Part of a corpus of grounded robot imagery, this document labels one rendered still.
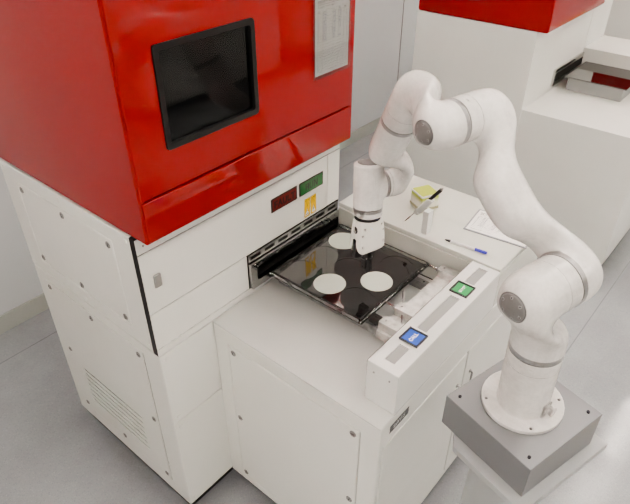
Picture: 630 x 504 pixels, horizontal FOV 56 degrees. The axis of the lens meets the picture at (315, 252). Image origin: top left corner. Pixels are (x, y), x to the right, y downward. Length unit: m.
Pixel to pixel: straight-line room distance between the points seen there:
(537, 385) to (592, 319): 1.97
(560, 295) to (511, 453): 0.41
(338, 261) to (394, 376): 0.57
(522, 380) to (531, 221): 0.37
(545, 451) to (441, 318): 0.43
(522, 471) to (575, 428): 0.17
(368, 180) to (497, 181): 0.48
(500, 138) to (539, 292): 0.33
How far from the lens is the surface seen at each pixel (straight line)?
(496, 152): 1.28
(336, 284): 1.83
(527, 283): 1.20
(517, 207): 1.25
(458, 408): 1.51
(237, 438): 2.20
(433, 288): 1.89
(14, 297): 3.30
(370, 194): 1.64
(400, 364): 1.52
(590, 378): 3.04
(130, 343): 1.90
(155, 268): 1.60
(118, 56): 1.30
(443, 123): 1.23
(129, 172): 1.40
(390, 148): 1.49
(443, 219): 2.06
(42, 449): 2.76
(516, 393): 1.45
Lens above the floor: 2.04
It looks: 35 degrees down
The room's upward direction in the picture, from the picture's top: straight up
